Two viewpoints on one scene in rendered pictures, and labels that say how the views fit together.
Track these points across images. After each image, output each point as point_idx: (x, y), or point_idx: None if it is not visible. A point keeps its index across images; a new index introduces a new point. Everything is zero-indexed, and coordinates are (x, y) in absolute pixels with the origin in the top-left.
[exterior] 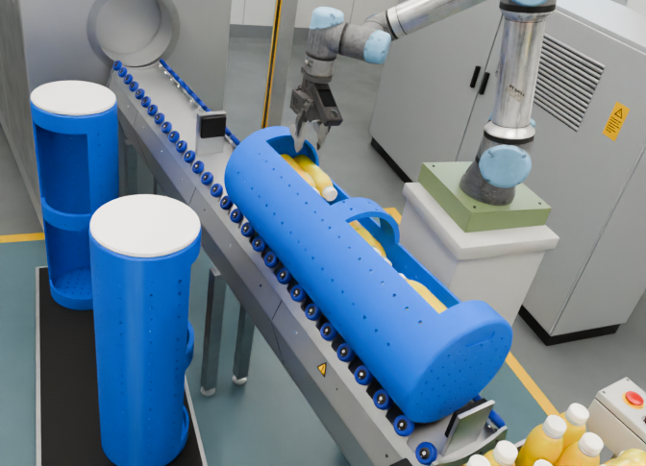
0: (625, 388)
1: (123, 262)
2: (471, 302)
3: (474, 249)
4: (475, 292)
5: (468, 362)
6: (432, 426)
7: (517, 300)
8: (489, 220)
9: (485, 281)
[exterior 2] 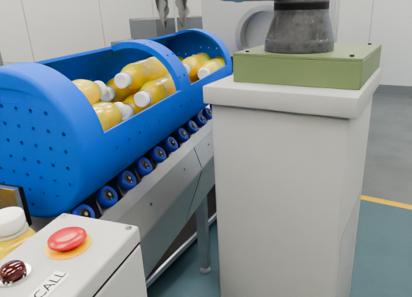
0: (99, 231)
1: None
2: (35, 63)
3: (219, 90)
4: (252, 166)
5: (13, 131)
6: (32, 225)
7: (328, 204)
8: (261, 67)
9: (260, 151)
